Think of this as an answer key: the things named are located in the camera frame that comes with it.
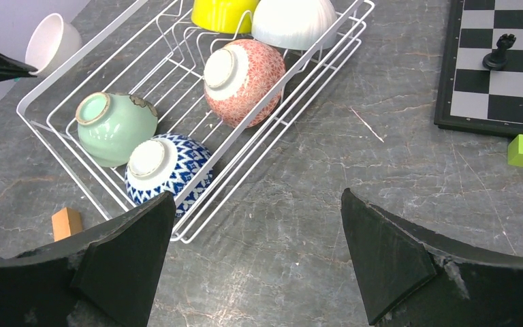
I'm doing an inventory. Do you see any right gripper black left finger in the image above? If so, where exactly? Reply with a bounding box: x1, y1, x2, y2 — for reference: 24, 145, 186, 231
0, 192, 176, 326

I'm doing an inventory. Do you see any white wire dish rack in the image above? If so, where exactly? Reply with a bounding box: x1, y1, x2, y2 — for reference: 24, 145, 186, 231
16, 1, 375, 243

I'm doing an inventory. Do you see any blue white patterned bowl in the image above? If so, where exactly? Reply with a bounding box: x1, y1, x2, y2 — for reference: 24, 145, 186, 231
125, 133, 211, 206

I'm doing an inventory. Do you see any red floral patterned bowl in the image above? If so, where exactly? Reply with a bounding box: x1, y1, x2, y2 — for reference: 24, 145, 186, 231
204, 39, 286, 127

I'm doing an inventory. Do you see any black chess piece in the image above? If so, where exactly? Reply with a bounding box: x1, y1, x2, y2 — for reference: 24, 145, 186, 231
482, 33, 517, 71

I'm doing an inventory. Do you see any black white chessboard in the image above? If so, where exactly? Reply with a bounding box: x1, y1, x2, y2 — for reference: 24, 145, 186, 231
434, 0, 523, 136

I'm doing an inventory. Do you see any pale green ceramic bowl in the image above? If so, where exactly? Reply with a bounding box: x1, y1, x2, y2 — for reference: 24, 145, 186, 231
75, 92, 158, 168

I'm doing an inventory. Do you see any plain white bowl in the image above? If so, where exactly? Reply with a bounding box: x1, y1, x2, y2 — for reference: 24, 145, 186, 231
25, 13, 83, 77

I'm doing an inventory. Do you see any yellow bowl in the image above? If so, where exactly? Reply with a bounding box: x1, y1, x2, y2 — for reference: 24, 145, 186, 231
191, 0, 259, 34

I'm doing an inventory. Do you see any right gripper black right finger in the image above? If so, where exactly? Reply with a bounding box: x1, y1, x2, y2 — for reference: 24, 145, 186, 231
341, 189, 523, 326

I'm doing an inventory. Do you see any tan wooden block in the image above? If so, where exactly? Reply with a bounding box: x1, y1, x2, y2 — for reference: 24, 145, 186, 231
52, 207, 84, 242

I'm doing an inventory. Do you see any white ribbed bowl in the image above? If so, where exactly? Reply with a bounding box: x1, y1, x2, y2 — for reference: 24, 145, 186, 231
251, 0, 338, 50

